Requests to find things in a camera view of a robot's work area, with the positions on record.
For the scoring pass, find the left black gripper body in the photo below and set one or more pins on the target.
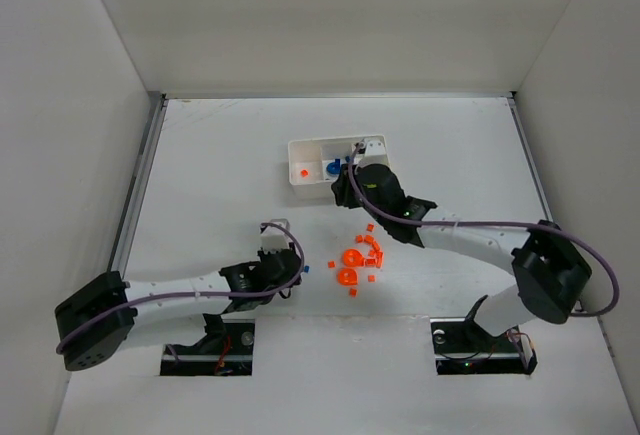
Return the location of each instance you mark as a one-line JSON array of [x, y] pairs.
[[288, 265]]

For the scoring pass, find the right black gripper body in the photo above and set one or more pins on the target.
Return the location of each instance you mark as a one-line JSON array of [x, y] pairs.
[[341, 192]]

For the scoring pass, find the large blue round lego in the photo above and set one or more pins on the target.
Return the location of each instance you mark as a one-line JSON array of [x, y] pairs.
[[333, 168]]

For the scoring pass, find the orange round lego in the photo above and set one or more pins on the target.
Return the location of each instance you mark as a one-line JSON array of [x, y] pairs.
[[347, 276], [353, 258]]

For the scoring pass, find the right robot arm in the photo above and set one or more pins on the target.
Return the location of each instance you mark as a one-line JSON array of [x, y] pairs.
[[549, 273]]

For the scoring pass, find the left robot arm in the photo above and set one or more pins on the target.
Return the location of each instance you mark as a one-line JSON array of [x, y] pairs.
[[110, 314]]

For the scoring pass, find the white three-compartment container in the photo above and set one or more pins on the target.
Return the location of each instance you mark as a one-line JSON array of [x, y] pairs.
[[313, 155]]

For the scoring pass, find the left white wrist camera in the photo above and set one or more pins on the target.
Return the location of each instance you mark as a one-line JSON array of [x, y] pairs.
[[272, 238]]

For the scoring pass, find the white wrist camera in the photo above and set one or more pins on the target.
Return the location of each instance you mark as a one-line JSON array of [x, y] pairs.
[[371, 150], [272, 238]]

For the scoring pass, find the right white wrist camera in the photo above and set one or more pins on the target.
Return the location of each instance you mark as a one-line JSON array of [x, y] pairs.
[[371, 150]]

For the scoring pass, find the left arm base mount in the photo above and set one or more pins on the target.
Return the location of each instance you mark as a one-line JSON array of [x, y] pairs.
[[225, 350]]

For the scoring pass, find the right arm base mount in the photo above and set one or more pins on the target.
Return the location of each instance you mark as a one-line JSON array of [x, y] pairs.
[[461, 347]]

